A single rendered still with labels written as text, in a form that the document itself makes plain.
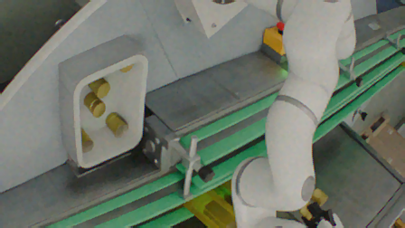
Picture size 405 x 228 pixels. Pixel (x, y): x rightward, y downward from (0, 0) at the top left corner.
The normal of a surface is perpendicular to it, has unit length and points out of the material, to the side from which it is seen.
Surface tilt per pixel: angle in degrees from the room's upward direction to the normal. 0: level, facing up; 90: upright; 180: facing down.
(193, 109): 90
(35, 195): 90
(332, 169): 90
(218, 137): 90
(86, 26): 0
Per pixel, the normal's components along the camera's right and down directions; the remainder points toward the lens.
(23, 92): 0.65, 0.54
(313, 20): -0.24, -0.46
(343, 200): 0.10, -0.77
